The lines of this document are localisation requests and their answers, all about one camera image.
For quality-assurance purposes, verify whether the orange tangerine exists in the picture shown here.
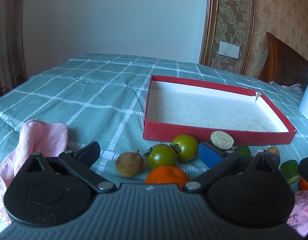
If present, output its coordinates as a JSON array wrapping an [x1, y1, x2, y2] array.
[[298, 177, 308, 191], [145, 166, 190, 189]]

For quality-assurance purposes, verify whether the green cucumber piece right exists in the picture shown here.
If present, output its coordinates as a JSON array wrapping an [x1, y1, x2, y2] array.
[[280, 160, 300, 185]]

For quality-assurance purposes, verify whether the green cucumber piece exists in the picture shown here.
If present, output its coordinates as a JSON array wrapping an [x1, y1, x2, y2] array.
[[234, 146, 251, 157], [280, 160, 300, 185]]

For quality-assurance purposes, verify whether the dark eggplant piece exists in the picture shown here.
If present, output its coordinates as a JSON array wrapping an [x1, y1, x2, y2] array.
[[254, 149, 281, 167]]

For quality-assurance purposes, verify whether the small brown longan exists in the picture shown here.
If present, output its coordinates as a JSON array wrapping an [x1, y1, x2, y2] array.
[[267, 146, 280, 156]]

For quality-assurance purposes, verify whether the pink towel right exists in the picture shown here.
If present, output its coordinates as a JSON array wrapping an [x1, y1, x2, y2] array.
[[287, 190, 308, 237]]

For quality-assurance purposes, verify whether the pink towel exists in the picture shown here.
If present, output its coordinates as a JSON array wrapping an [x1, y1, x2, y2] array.
[[287, 190, 308, 237], [0, 120, 68, 226]]

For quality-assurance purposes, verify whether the pink towel left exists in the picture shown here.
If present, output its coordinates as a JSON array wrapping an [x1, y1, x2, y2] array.
[[0, 120, 68, 226]]

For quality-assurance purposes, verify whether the dark cylinder with cork top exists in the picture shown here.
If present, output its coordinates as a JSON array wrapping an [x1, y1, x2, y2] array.
[[209, 131, 234, 151]]

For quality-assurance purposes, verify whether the green tomato rear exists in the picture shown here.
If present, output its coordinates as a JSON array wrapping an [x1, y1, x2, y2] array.
[[170, 134, 198, 162]]

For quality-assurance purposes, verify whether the green tomato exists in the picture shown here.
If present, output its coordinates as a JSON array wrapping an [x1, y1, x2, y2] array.
[[143, 144, 178, 170], [170, 134, 198, 162]]

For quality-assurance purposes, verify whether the brown longan fruit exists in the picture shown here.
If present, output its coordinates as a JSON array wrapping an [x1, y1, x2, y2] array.
[[115, 150, 144, 178]]

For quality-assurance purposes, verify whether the green tomato front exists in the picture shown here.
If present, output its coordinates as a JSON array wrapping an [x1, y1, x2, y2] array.
[[143, 144, 178, 170]]

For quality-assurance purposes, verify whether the wooden headboard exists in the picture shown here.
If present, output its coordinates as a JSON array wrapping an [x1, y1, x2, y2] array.
[[258, 32, 308, 90]]

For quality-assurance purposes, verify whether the teal plaid tablecloth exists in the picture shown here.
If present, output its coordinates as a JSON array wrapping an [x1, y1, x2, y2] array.
[[0, 54, 308, 183]]

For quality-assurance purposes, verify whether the red cardboard box tray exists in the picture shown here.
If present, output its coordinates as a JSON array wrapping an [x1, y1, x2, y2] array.
[[143, 75, 297, 146]]

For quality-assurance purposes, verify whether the white wall switch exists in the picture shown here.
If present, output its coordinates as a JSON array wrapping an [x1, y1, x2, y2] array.
[[218, 41, 240, 59]]

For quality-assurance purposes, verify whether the ornate gold wall panel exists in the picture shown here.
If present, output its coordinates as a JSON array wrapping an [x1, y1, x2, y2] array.
[[199, 0, 256, 75]]

